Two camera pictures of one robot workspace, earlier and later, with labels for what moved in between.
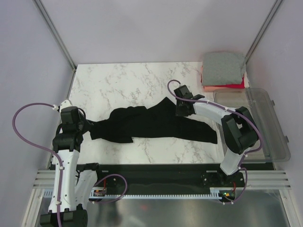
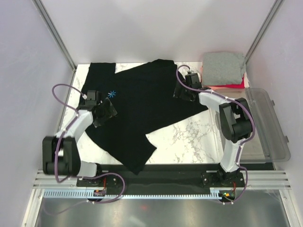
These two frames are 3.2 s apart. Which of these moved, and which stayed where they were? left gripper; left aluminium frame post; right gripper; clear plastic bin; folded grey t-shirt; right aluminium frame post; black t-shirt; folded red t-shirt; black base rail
Moved: left gripper; black t-shirt; right gripper
Stayed: folded grey t-shirt; clear plastic bin; left aluminium frame post; folded red t-shirt; right aluminium frame post; black base rail
